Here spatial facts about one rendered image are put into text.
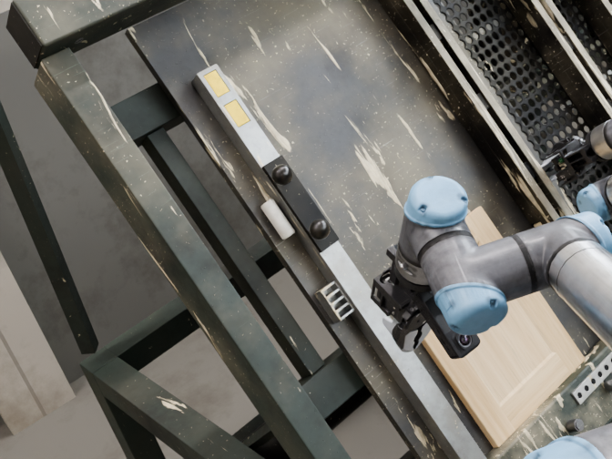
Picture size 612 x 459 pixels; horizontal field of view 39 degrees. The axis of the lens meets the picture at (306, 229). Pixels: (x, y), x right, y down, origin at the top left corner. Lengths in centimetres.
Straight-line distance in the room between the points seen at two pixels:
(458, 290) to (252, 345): 62
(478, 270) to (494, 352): 83
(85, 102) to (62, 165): 215
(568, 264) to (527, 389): 90
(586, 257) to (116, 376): 178
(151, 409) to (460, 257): 147
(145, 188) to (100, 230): 232
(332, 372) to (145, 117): 62
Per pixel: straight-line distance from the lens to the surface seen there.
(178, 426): 228
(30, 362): 385
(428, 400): 171
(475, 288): 102
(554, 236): 105
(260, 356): 156
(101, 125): 159
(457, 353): 121
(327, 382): 170
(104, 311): 402
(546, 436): 186
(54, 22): 160
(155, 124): 171
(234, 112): 168
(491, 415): 182
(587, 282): 97
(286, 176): 154
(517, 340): 189
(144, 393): 244
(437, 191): 107
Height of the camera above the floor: 219
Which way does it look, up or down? 29 degrees down
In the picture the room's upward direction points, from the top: 17 degrees counter-clockwise
